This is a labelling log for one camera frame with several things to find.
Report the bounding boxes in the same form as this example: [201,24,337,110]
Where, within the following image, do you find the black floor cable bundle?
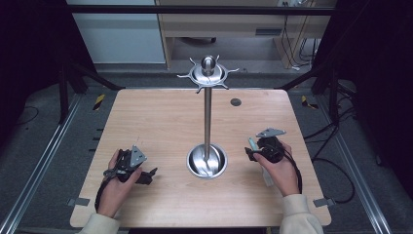
[303,81,358,205]

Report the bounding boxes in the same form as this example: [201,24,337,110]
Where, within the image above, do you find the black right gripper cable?
[282,148,304,195]

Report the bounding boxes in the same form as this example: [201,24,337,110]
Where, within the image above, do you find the light wooden desk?
[155,0,337,70]

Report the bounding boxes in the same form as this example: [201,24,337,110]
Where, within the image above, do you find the grey metal table bracket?
[313,197,336,209]
[66,197,92,208]

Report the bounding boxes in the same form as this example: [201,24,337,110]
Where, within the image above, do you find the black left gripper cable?
[94,176,112,213]

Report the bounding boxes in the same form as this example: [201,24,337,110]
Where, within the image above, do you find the thin black floor cable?
[15,104,40,127]

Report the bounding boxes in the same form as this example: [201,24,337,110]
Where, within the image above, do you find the stainless steel utensil rack stand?
[176,54,241,179]

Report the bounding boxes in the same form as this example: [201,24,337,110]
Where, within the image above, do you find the yellow black striped tape marker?
[300,95,319,111]
[93,94,107,112]

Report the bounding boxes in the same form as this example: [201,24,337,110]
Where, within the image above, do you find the black curtain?
[0,0,98,147]
[312,0,413,199]

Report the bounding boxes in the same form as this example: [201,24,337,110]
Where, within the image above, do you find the person's left hand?
[96,149,144,219]

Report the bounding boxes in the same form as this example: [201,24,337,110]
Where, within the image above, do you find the black metal frame strut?
[275,60,341,125]
[57,60,127,125]

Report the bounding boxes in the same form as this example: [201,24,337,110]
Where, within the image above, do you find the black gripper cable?
[282,148,304,195]
[94,176,112,213]

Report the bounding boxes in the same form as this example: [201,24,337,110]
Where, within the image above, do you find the white cabinet panel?
[72,13,167,64]

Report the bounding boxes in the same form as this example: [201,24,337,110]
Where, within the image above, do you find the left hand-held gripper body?
[103,144,149,183]

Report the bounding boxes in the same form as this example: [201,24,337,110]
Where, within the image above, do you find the aluminium floor rail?
[316,94,394,234]
[0,93,83,234]

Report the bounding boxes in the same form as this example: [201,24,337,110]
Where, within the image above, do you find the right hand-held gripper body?
[255,127,287,165]

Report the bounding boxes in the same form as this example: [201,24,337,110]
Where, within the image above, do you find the teal and white utensil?
[247,136,276,188]

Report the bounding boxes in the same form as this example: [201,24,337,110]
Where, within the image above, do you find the black horizontal frame bar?
[65,4,336,17]

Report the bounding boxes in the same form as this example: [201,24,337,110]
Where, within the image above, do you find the hanging black desk cables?
[280,1,321,71]

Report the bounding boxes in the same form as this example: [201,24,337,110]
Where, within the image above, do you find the person's right hand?
[252,139,302,198]

